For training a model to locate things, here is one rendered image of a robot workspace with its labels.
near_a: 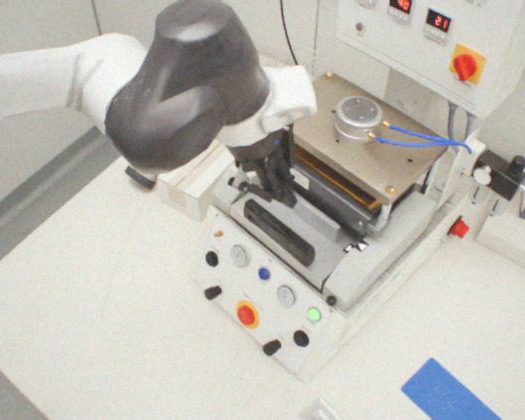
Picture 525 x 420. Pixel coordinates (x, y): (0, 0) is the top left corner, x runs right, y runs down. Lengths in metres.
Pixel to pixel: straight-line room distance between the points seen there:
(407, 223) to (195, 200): 0.47
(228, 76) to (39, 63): 0.19
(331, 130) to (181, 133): 0.42
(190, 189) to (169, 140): 0.65
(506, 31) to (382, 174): 0.28
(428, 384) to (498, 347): 0.18
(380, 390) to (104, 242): 0.68
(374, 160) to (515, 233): 0.52
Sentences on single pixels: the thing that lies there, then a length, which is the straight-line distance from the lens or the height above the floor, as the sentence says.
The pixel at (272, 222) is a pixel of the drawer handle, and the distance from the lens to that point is 0.85.
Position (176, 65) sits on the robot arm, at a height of 1.41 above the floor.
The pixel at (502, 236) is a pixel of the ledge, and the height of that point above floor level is 0.79.
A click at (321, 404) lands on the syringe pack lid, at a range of 0.96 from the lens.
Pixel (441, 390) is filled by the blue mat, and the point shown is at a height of 0.75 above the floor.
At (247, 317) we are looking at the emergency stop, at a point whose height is 0.80.
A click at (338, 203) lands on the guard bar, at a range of 0.84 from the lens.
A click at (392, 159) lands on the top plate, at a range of 0.83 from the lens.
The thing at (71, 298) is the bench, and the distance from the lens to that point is 1.14.
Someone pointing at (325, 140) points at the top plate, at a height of 1.11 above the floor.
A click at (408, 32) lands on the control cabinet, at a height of 1.24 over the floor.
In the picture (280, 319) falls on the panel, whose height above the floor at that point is 0.84.
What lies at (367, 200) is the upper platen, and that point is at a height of 1.06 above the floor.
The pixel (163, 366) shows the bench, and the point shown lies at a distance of 1.02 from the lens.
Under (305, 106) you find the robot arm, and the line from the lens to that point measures 0.57.
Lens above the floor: 1.68
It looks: 51 degrees down
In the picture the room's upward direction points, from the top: straight up
